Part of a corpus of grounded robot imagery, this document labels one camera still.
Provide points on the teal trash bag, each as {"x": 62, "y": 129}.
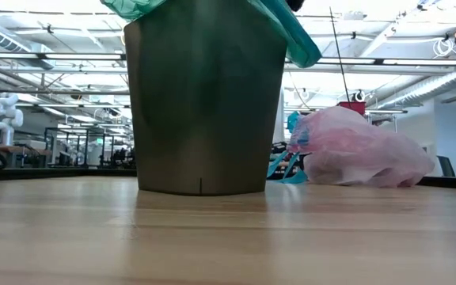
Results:
{"x": 299, "y": 47}

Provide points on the brown trash bin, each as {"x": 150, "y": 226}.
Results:
{"x": 204, "y": 118}

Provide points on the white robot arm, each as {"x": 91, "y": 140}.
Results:
{"x": 4, "y": 118}

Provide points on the red storage bin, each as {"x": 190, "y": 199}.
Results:
{"x": 352, "y": 105}

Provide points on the metal shelving rack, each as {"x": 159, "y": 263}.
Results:
{"x": 386, "y": 111}

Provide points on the dark office chair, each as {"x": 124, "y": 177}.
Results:
{"x": 446, "y": 166}

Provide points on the silver ventilation duct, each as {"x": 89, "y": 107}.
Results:
{"x": 10, "y": 39}
{"x": 422, "y": 87}

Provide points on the black aluminium frame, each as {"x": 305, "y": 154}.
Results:
{"x": 54, "y": 173}

